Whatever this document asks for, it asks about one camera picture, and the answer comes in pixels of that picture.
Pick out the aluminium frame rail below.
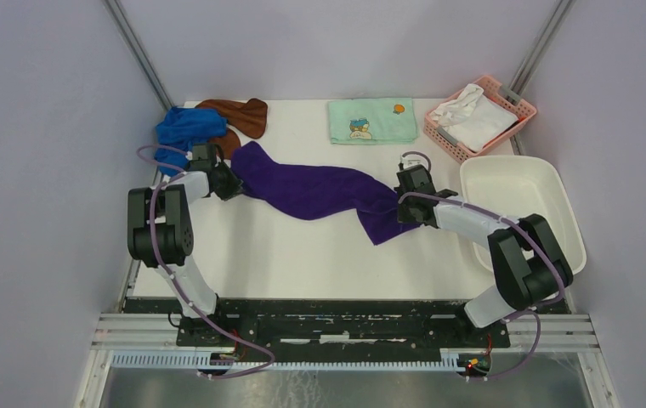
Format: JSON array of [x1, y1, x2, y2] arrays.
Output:
[[92, 314, 600, 353]]

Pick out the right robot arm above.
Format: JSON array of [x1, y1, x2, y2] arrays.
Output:
[[395, 164, 574, 347]]

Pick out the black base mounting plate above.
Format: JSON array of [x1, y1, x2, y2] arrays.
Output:
[[122, 297, 572, 365]]

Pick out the blue towel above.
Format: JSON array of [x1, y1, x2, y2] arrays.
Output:
[[154, 107, 228, 168]]

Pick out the white cloth in basket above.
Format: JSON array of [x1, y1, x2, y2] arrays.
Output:
[[429, 83, 519, 152]]

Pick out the white plastic tub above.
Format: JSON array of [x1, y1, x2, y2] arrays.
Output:
[[459, 156, 587, 275]]

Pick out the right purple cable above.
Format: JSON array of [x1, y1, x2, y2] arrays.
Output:
[[399, 150, 569, 382]]

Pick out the purple towel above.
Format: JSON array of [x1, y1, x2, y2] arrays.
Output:
[[231, 142, 420, 246]]

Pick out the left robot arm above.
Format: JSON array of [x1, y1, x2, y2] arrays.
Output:
[[127, 143, 243, 346]]

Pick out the white slotted cable duct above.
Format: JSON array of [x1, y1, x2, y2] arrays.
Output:
[[110, 350, 465, 373]]

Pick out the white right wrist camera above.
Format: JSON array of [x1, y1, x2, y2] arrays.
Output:
[[399, 158, 422, 171]]

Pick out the brown towel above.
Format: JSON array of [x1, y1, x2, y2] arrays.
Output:
[[195, 98, 269, 160]]

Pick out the mint green cartoon towel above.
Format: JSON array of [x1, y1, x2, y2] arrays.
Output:
[[327, 98, 418, 145]]

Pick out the pink plastic basket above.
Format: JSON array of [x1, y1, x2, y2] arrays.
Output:
[[423, 76, 537, 163]]

